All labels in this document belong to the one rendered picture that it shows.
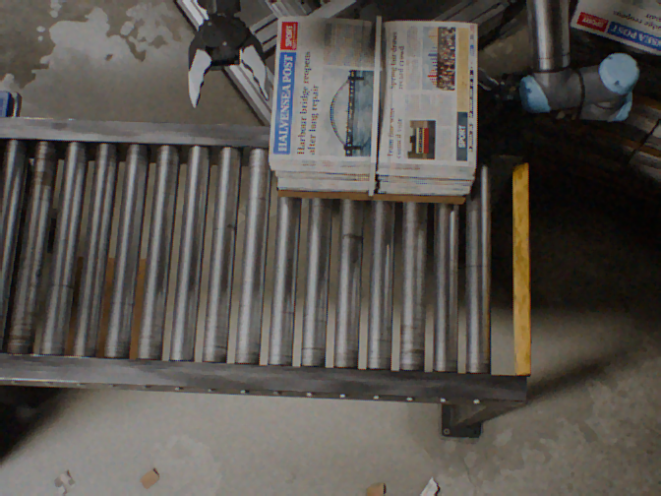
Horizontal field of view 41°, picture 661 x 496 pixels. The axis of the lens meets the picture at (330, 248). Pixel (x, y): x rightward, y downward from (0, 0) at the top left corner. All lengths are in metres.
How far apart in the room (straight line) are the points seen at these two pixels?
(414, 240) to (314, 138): 0.33
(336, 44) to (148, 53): 1.31
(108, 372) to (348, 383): 0.47
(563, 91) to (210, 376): 0.88
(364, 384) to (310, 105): 0.54
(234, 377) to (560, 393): 1.14
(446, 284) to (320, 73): 0.48
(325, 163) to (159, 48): 1.39
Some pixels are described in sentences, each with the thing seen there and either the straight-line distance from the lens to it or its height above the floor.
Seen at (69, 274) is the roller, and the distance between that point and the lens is 1.85.
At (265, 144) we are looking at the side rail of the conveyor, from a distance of 1.84.
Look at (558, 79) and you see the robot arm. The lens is 1.76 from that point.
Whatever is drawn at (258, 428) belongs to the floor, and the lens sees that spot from 2.52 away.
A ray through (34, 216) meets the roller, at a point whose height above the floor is 0.80.
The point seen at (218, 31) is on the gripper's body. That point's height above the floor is 1.25.
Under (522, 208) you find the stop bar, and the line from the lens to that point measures 1.80.
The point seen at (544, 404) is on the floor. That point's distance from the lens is 2.57.
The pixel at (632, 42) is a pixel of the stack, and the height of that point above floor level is 0.83.
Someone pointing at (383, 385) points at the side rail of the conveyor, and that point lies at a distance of 1.71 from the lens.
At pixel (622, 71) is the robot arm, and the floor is 0.96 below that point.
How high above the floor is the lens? 2.50
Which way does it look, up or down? 75 degrees down
